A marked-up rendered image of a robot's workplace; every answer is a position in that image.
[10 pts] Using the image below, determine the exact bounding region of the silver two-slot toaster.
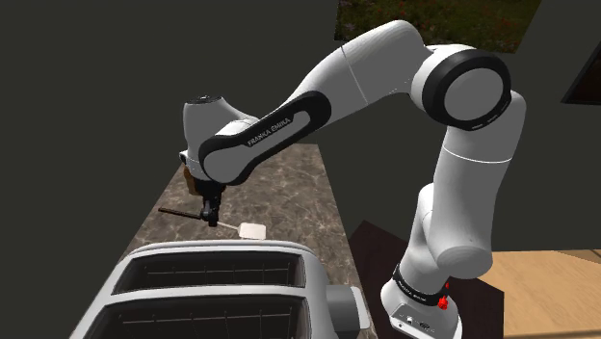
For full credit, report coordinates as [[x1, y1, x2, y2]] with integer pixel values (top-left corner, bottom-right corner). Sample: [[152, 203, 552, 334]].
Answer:
[[68, 239, 372, 339]]

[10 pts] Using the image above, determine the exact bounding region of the dark robot stand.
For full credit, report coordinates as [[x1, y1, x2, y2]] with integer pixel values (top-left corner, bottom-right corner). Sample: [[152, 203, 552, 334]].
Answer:
[[347, 219, 506, 339]]

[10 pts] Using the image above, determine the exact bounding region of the black handled white spatula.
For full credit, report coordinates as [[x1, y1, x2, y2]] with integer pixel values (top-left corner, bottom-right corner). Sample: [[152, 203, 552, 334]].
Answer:
[[157, 206, 268, 241]]

